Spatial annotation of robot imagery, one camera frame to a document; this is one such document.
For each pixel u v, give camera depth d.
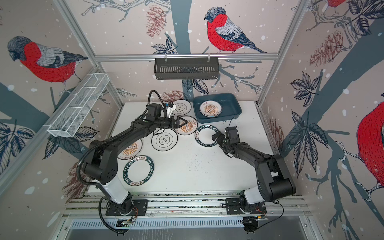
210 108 1.16
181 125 0.79
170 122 0.79
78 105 0.78
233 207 0.73
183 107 1.18
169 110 0.81
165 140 0.98
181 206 0.76
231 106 1.18
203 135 1.01
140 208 0.73
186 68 1.07
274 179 0.44
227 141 0.73
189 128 1.05
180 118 0.79
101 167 0.47
